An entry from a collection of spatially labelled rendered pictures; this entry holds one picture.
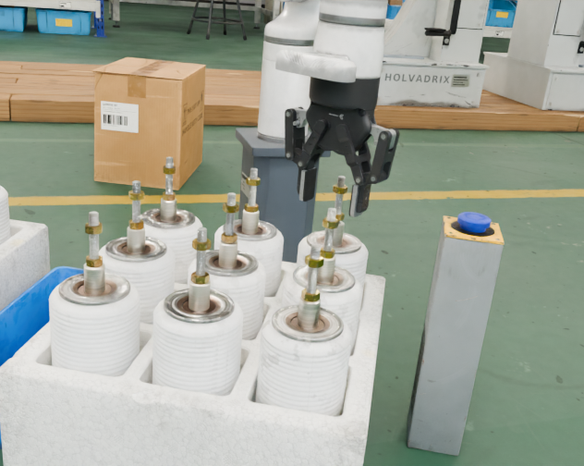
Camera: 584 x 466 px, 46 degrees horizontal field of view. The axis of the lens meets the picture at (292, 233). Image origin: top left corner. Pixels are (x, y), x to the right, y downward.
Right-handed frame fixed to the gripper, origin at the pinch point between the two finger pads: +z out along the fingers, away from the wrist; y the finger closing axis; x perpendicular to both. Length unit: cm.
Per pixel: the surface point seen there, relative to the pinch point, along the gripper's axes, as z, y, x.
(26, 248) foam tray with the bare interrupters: 19, 47, 9
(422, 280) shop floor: 36, 12, -61
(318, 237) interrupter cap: 10.1, 7.6, -10.2
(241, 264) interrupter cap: 10.4, 9.2, 4.3
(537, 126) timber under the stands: 34, 47, -247
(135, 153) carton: 27, 98, -58
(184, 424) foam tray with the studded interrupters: 19.8, 0.8, 22.3
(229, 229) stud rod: 5.7, 10.3, 5.6
